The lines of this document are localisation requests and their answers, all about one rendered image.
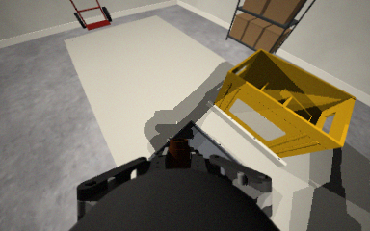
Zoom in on yellow crate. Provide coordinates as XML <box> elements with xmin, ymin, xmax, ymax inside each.
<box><xmin>214</xmin><ymin>49</ymin><xmax>346</xmax><ymax>158</ymax></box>

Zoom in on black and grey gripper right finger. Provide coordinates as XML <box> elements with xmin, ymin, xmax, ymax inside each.
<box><xmin>190</xmin><ymin>147</ymin><xmax>272</xmax><ymax>218</ymax></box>

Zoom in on brown bottle with green base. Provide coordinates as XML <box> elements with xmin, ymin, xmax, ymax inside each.
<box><xmin>169</xmin><ymin>139</ymin><xmax>190</xmax><ymax>169</ymax></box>

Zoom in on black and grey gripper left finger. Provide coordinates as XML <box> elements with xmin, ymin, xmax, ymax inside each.
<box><xmin>77</xmin><ymin>147</ymin><xmax>169</xmax><ymax>221</ymax></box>

